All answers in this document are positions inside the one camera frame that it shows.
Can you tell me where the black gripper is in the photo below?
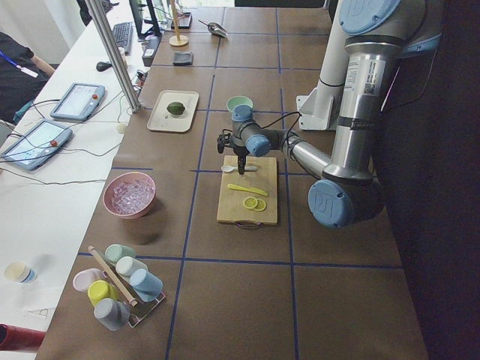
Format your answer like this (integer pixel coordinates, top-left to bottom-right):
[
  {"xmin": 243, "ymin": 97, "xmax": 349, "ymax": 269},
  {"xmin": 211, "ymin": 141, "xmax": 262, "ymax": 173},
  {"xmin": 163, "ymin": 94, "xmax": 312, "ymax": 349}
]
[{"xmin": 233, "ymin": 144, "xmax": 249, "ymax": 175}]

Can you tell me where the white plastic spoon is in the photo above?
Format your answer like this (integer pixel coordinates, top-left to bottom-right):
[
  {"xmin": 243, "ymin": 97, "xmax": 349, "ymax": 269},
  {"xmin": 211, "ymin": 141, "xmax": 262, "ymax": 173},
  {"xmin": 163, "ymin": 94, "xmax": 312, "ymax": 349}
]
[{"xmin": 221, "ymin": 165, "xmax": 258, "ymax": 173}]

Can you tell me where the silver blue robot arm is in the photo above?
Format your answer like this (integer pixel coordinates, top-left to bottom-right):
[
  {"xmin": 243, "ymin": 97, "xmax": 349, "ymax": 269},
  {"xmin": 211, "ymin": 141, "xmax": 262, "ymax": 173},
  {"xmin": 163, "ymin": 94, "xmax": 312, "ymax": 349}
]
[{"xmin": 217, "ymin": 0, "xmax": 444, "ymax": 228}]

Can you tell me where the mint green bowl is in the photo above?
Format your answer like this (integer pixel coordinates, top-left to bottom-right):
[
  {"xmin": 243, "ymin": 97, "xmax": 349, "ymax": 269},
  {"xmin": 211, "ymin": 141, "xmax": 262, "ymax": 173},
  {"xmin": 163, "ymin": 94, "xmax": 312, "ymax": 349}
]
[{"xmin": 226, "ymin": 95, "xmax": 254, "ymax": 113}]

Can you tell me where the pink bowl with ice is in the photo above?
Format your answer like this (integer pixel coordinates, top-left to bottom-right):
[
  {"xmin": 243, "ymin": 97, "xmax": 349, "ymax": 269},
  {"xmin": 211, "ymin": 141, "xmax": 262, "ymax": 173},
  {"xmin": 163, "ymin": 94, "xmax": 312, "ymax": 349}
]
[{"xmin": 103, "ymin": 172, "xmax": 156, "ymax": 219}]

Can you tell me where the yellow plastic knife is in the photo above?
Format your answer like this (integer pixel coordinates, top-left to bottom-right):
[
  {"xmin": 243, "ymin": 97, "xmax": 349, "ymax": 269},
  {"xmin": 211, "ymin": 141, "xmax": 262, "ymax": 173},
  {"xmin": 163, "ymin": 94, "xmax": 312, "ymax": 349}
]
[{"xmin": 227, "ymin": 183, "xmax": 269, "ymax": 197}]

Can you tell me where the yellow lemon slice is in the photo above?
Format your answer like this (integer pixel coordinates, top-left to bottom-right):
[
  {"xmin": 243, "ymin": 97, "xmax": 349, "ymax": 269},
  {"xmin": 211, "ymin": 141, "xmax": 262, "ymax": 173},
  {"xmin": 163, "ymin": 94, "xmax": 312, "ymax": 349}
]
[
  {"xmin": 253, "ymin": 198, "xmax": 267, "ymax": 212},
  {"xmin": 243, "ymin": 196, "xmax": 259, "ymax": 209}
]

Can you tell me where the bamboo cutting board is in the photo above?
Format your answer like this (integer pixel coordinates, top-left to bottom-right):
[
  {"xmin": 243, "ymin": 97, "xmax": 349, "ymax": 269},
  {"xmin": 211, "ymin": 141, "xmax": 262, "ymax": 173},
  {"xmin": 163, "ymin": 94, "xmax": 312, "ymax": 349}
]
[{"xmin": 217, "ymin": 155, "xmax": 278, "ymax": 225}]

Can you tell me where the green lime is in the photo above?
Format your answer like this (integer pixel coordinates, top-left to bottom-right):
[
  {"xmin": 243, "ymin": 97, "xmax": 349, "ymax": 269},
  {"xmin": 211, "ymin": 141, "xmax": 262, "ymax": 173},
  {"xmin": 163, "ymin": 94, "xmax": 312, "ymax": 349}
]
[{"xmin": 166, "ymin": 101, "xmax": 185, "ymax": 116}]

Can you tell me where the cream rabbit tray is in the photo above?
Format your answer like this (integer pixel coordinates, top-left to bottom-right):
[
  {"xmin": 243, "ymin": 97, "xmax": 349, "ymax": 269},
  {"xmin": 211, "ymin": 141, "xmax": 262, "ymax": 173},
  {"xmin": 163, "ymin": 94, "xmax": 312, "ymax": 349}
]
[{"xmin": 146, "ymin": 90, "xmax": 200, "ymax": 133}]

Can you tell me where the grey folded cloth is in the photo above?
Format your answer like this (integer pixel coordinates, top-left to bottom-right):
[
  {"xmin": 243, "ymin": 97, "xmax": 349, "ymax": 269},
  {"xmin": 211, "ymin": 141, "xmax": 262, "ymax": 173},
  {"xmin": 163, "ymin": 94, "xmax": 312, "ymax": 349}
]
[{"xmin": 172, "ymin": 52, "xmax": 194, "ymax": 66}]

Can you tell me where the metal scoop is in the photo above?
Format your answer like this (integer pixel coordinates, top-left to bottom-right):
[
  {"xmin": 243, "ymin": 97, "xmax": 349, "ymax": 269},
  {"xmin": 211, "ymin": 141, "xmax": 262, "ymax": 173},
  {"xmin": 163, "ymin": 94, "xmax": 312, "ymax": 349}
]
[{"xmin": 198, "ymin": 19, "xmax": 228, "ymax": 38}]

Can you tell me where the wooden mug tree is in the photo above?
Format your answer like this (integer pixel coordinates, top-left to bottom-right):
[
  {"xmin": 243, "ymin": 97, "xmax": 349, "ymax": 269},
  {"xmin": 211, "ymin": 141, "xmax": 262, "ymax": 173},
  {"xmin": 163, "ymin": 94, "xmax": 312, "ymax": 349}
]
[{"xmin": 169, "ymin": 0, "xmax": 189, "ymax": 47}]

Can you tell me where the black box with label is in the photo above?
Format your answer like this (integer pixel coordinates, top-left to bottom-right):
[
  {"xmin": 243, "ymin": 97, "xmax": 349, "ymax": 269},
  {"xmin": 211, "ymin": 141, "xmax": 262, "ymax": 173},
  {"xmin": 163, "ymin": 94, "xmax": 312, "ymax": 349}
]
[{"xmin": 141, "ymin": 36, "xmax": 161, "ymax": 67}]

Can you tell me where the white pastel cup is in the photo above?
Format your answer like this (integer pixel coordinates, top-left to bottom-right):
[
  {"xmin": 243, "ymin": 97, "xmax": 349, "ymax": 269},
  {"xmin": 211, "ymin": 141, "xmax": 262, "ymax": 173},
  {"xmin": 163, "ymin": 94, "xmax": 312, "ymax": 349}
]
[{"xmin": 115, "ymin": 256, "xmax": 148, "ymax": 282}]

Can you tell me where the blue pastel cup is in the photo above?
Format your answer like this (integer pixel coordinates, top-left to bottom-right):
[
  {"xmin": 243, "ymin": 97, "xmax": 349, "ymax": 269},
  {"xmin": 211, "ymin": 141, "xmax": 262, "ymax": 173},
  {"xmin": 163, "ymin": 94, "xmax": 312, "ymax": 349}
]
[{"xmin": 130, "ymin": 268, "xmax": 164, "ymax": 302}]

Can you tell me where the green pastel cup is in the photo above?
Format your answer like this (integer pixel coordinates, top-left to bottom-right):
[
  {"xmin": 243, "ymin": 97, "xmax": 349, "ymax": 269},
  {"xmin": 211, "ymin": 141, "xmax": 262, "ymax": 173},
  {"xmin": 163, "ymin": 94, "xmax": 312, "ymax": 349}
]
[{"xmin": 104, "ymin": 244, "xmax": 137, "ymax": 266}]

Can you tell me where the black computer mouse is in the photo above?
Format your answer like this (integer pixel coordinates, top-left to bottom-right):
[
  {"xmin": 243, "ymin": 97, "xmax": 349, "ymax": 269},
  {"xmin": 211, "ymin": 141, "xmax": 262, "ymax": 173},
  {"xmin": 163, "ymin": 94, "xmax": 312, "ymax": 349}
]
[{"xmin": 95, "ymin": 61, "xmax": 112, "ymax": 72}]

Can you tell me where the teach pendant far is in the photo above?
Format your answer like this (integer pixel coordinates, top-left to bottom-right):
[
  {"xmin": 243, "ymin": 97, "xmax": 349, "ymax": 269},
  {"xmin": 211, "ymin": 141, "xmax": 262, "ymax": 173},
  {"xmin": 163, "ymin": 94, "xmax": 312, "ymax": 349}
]
[{"xmin": 50, "ymin": 82, "xmax": 106, "ymax": 122}]

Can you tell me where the teach pendant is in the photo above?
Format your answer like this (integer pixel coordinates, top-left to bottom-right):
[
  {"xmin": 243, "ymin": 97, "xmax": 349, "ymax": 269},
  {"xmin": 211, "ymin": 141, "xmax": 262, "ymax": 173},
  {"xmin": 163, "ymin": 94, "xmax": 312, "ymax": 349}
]
[
  {"xmin": 1, "ymin": 120, "xmax": 74, "ymax": 171},
  {"xmin": 50, "ymin": 82, "xmax": 106, "ymax": 122}
]

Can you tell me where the black keyboard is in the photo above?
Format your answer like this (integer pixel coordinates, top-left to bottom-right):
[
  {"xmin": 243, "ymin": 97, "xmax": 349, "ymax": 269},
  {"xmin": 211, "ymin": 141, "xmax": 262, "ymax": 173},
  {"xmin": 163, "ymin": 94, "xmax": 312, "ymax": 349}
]
[{"xmin": 112, "ymin": 22, "xmax": 133, "ymax": 56}]

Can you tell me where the yellow pastel cup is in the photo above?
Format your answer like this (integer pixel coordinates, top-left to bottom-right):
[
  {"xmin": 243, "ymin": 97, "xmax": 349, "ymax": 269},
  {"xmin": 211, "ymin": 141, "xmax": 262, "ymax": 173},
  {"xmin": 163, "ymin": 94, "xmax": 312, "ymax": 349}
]
[{"xmin": 87, "ymin": 280, "xmax": 119, "ymax": 307}]

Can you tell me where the grey pastel cup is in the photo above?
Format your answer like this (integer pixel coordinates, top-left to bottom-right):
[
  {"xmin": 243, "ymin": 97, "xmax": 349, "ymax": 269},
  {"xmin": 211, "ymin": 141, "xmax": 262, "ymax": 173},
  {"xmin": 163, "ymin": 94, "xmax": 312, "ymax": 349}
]
[{"xmin": 94, "ymin": 298, "xmax": 130, "ymax": 331}]

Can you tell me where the pink pastel cup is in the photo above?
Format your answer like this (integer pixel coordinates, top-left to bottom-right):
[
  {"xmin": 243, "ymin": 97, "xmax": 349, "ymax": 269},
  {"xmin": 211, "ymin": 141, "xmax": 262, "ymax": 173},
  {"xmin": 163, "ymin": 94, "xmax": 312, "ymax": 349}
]
[{"xmin": 72, "ymin": 268, "xmax": 105, "ymax": 293}]

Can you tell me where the teach pendant near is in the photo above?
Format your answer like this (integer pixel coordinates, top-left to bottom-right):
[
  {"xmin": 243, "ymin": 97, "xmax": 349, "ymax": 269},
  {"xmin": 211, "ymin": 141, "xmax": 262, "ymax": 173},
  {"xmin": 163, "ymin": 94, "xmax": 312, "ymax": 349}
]
[{"xmin": 1, "ymin": 120, "xmax": 74, "ymax": 171}]

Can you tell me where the seated person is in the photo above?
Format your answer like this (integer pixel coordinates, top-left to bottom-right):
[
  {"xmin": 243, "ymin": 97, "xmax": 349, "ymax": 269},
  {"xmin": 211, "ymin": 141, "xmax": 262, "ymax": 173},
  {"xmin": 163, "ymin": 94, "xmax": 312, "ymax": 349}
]
[{"xmin": 1, "ymin": 32, "xmax": 55, "ymax": 124}]

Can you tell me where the paper cup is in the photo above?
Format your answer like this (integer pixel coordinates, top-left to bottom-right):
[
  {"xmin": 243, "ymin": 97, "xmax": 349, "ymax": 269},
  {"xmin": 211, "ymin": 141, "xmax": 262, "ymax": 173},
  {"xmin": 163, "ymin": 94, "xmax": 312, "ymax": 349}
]
[{"xmin": 4, "ymin": 261, "xmax": 37, "ymax": 284}]

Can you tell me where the red cylinder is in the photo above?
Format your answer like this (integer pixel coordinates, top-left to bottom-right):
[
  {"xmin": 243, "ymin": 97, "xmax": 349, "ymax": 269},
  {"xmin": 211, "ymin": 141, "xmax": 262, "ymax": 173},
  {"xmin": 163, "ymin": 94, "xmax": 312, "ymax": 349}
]
[{"xmin": 1, "ymin": 324, "xmax": 46, "ymax": 353}]

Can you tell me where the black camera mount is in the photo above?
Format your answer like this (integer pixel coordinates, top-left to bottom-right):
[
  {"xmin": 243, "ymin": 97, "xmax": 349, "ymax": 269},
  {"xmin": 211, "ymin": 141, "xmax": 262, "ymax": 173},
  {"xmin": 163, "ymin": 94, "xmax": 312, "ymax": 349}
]
[{"xmin": 217, "ymin": 129, "xmax": 233, "ymax": 154}]

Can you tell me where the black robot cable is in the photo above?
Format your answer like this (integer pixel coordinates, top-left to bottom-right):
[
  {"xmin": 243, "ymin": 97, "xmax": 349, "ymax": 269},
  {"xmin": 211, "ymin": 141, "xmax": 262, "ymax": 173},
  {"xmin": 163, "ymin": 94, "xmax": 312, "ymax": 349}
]
[{"xmin": 262, "ymin": 111, "xmax": 303, "ymax": 151}]

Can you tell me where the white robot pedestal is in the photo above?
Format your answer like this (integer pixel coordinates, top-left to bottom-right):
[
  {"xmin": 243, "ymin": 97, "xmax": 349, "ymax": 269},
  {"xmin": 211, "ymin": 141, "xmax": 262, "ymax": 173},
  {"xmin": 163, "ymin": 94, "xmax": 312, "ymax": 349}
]
[{"xmin": 296, "ymin": 1, "xmax": 349, "ymax": 131}]

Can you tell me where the aluminium frame post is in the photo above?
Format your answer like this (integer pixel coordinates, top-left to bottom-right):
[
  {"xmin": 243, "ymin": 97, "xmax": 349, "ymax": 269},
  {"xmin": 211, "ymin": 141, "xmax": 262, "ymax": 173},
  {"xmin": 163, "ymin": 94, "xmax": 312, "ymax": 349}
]
[{"xmin": 85, "ymin": 0, "xmax": 141, "ymax": 113}]

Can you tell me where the cup rack with wooden handle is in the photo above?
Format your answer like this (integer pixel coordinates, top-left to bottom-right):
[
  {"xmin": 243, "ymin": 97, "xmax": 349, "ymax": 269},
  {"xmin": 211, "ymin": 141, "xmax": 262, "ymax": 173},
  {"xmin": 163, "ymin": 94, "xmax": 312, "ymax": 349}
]
[{"xmin": 88, "ymin": 246, "xmax": 165, "ymax": 328}]

